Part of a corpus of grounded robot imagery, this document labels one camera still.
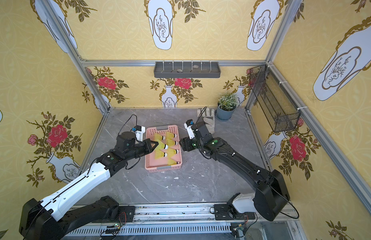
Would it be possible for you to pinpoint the yellow shuttlecock four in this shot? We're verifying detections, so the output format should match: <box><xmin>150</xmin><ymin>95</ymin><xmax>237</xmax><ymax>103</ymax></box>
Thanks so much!
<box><xmin>156</xmin><ymin>142</ymin><xmax>168</xmax><ymax>151</ymax></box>

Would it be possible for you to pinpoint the yellow shuttlecock one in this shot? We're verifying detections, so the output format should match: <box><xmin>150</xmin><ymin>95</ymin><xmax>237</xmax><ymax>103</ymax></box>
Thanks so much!
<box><xmin>154</xmin><ymin>134</ymin><xmax>166</xmax><ymax>142</ymax></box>

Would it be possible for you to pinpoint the yellow shuttlecock six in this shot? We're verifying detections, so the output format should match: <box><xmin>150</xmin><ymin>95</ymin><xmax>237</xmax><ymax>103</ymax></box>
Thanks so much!
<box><xmin>155</xmin><ymin>151</ymin><xmax>168</xmax><ymax>160</ymax></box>

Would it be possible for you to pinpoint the yellow shuttlecock three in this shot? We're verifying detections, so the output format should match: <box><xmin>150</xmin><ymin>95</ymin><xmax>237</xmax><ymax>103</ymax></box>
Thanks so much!
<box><xmin>166</xmin><ymin>139</ymin><xmax>177</xmax><ymax>147</ymax></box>

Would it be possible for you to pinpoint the yellow shuttlecock two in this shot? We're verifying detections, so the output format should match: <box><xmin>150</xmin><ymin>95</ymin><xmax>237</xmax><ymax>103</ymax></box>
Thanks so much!
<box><xmin>165</xmin><ymin>132</ymin><xmax>178</xmax><ymax>140</ymax></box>

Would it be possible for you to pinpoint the yellow shuttlecock five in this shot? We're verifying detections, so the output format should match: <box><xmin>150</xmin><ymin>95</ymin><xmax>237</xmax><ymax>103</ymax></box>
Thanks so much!
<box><xmin>167</xmin><ymin>149</ymin><xmax>179</xmax><ymax>158</ymax></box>

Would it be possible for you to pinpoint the pink plastic storage basket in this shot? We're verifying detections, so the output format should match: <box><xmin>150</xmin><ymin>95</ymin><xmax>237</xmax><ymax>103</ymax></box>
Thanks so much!
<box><xmin>145</xmin><ymin>125</ymin><xmax>183</xmax><ymax>173</ymax></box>

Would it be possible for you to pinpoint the yellow shuttlecock seven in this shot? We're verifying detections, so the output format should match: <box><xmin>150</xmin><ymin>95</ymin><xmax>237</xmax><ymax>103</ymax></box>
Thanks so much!
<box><xmin>168</xmin><ymin>159</ymin><xmax>178</xmax><ymax>166</ymax></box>

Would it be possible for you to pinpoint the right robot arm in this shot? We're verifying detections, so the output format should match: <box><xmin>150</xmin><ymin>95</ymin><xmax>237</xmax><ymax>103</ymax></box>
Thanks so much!
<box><xmin>180</xmin><ymin>120</ymin><xmax>290</xmax><ymax>221</ymax></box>

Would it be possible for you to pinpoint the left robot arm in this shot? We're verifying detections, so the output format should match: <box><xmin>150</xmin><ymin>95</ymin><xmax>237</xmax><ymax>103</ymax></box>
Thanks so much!
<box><xmin>19</xmin><ymin>132</ymin><xmax>164</xmax><ymax>240</ymax></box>

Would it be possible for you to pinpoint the white grey work glove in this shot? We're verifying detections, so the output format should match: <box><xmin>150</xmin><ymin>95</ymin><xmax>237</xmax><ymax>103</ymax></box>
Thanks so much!
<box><xmin>199</xmin><ymin>108</ymin><xmax>215</xmax><ymax>134</ymax></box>

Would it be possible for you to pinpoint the potted plant blue pot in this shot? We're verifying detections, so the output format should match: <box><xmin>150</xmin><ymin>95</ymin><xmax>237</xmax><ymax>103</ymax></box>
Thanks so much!
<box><xmin>216</xmin><ymin>93</ymin><xmax>238</xmax><ymax>121</ymax></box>

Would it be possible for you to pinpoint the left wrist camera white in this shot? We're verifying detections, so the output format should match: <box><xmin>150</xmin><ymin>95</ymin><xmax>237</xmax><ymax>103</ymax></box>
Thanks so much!
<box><xmin>132</xmin><ymin>125</ymin><xmax>146</xmax><ymax>142</ymax></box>

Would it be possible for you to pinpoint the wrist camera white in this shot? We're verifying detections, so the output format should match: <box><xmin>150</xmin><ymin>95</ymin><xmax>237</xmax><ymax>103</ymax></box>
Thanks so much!
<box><xmin>132</xmin><ymin>125</ymin><xmax>146</xmax><ymax>142</ymax></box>
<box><xmin>184</xmin><ymin>119</ymin><xmax>196</xmax><ymax>140</ymax></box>

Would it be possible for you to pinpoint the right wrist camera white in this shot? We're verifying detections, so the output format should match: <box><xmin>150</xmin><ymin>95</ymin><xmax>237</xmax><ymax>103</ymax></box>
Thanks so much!
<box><xmin>184</xmin><ymin>119</ymin><xmax>196</xmax><ymax>140</ymax></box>

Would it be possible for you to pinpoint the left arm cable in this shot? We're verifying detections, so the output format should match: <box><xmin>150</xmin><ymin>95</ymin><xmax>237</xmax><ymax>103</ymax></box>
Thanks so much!
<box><xmin>118</xmin><ymin>114</ymin><xmax>138</xmax><ymax>136</ymax></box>

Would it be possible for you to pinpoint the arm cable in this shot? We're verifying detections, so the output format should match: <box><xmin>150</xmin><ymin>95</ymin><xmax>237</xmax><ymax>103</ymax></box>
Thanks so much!
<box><xmin>118</xmin><ymin>114</ymin><xmax>138</xmax><ymax>136</ymax></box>
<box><xmin>195</xmin><ymin>106</ymin><xmax>207</xmax><ymax>124</ymax></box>

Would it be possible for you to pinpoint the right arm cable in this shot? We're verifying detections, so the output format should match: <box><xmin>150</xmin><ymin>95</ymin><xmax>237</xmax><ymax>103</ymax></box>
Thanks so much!
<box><xmin>195</xmin><ymin>106</ymin><xmax>207</xmax><ymax>124</ymax></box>

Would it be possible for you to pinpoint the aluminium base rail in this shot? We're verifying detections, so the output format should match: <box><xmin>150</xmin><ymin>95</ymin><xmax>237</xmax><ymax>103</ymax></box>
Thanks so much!
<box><xmin>38</xmin><ymin>200</ymin><xmax>307</xmax><ymax>240</ymax></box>

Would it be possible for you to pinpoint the grey wall shelf tray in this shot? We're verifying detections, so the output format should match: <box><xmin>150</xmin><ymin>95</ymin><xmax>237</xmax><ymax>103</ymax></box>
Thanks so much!
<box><xmin>154</xmin><ymin>61</ymin><xmax>221</xmax><ymax>79</ymax></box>

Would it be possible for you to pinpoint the black wire mesh basket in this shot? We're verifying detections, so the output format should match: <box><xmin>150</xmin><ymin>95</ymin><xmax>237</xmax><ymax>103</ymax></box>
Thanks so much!
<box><xmin>249</xmin><ymin>65</ymin><xmax>300</xmax><ymax>133</ymax></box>

